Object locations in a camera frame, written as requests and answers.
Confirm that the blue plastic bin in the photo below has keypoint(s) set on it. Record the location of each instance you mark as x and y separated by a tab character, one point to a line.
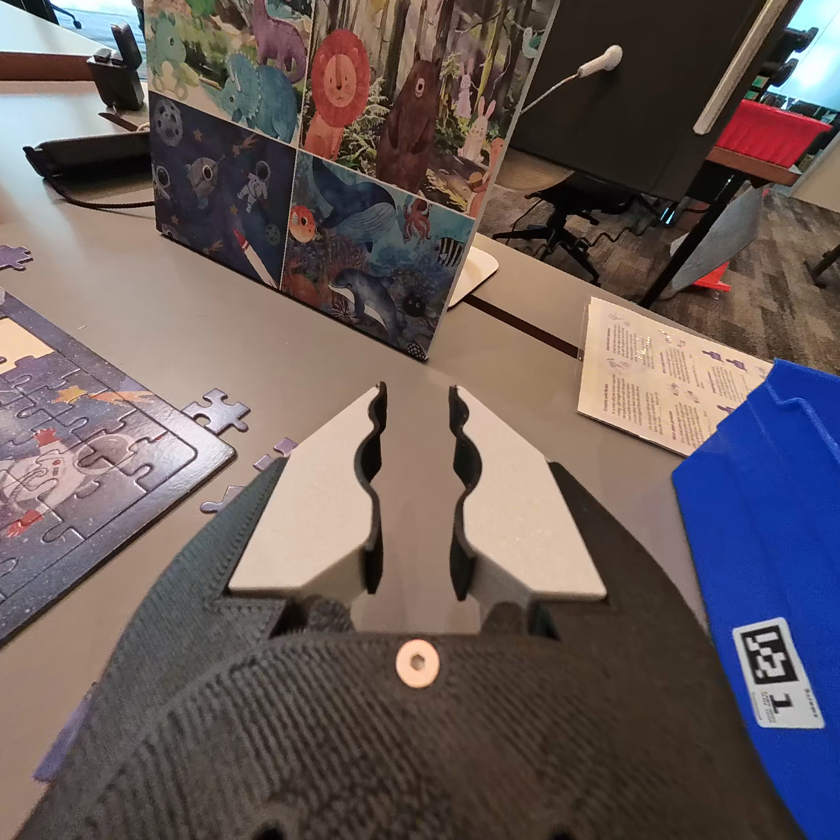
774	525

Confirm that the black office chair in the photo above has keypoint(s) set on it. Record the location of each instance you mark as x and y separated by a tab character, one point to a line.
571	197

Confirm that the laminated instruction sheet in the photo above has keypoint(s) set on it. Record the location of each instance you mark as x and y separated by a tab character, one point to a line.
656	380

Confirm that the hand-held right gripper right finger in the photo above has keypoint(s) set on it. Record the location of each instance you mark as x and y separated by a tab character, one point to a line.
531	531

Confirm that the red floor object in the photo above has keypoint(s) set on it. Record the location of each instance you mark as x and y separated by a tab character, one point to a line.
712	281

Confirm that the black desktop device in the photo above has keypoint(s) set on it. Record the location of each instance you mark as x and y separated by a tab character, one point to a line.
118	79

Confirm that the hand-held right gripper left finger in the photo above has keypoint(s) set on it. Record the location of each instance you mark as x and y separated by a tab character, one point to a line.
302	525

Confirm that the illustrated puzzle box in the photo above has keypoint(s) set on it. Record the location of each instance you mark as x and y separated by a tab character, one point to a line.
341	164

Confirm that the wooden desk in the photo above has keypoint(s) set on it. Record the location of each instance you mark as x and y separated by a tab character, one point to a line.
748	164

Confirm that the group of loose puzzle pieces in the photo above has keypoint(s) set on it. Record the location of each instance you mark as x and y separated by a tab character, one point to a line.
216	412

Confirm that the space jigsaw puzzle board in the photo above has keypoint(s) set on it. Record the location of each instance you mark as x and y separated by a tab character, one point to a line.
98	459

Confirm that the red fabric bin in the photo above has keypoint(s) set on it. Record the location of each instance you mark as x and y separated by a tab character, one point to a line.
768	131

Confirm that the dark desk partition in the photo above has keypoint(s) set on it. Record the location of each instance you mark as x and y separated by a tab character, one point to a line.
643	98

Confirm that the black power bank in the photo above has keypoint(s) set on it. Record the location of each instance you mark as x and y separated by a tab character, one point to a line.
85	157

